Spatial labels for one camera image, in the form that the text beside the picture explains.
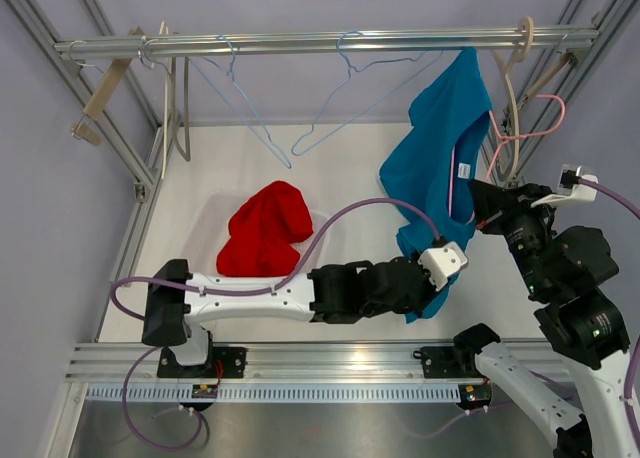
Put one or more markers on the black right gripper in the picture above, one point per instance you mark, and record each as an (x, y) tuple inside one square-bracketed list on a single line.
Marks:
[(489, 200)]

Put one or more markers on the pink wire hanger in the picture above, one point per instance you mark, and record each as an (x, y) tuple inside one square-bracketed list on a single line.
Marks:
[(510, 138)]

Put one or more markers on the blue t shirt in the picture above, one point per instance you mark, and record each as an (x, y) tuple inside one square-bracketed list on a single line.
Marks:
[(433, 164)]

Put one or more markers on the red t shirt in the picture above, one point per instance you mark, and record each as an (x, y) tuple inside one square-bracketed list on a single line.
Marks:
[(263, 232)]

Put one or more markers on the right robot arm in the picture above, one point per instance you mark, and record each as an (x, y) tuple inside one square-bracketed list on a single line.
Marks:
[(563, 273)]

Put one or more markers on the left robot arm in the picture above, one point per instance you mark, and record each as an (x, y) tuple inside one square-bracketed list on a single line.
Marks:
[(179, 301)]

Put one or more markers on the wooden clip hanger right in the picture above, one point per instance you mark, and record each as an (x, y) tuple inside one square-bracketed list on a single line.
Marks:
[(562, 56)]

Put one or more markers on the wooden clip hanger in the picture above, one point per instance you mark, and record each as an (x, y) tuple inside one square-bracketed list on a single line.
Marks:
[(100, 97), (562, 56)]

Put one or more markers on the beige plastic hanger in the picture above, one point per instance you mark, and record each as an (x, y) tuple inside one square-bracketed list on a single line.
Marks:
[(171, 114)]

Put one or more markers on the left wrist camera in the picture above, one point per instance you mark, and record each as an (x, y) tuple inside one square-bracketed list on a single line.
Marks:
[(443, 263)]

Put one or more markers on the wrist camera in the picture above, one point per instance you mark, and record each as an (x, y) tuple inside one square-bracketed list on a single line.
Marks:
[(570, 191), (443, 263)]

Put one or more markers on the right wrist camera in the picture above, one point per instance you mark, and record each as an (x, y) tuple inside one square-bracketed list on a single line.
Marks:
[(570, 191)]

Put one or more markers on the aluminium frame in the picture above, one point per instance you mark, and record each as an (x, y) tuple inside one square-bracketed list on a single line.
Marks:
[(334, 362)]

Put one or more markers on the white cable duct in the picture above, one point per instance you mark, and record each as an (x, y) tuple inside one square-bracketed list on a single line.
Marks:
[(276, 393)]

